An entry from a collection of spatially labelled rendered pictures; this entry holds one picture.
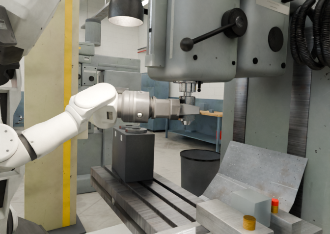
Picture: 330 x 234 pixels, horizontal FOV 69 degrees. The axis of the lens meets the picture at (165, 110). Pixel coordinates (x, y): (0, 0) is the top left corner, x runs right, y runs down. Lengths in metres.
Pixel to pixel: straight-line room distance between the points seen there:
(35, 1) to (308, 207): 1.01
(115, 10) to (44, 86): 1.82
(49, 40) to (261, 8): 1.87
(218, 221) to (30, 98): 1.96
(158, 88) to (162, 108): 7.34
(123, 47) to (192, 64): 9.95
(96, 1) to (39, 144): 10.05
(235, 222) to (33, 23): 0.69
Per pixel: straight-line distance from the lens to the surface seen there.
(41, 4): 0.82
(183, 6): 0.61
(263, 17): 0.75
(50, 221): 2.57
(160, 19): 0.64
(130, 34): 10.75
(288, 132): 0.92
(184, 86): 0.67
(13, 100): 1.08
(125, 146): 0.94
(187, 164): 2.60
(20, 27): 0.78
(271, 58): 0.77
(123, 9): 0.50
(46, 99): 2.29
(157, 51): 0.62
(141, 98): 0.64
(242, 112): 1.03
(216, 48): 0.63
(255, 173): 0.96
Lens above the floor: 1.27
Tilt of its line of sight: 4 degrees down
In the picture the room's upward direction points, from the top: 2 degrees clockwise
